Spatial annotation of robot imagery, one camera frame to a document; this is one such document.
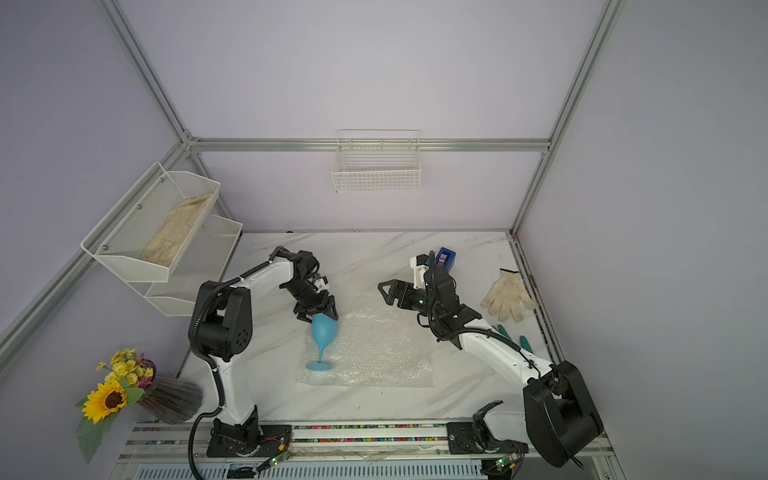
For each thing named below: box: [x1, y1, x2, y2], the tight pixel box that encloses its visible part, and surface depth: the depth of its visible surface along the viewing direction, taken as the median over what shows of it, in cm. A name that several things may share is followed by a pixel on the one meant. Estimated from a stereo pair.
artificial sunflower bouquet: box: [76, 348, 154, 464], surface depth 59 cm
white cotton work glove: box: [481, 268, 535, 322], surface depth 103 cm
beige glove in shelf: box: [140, 193, 211, 266], surface depth 81 cm
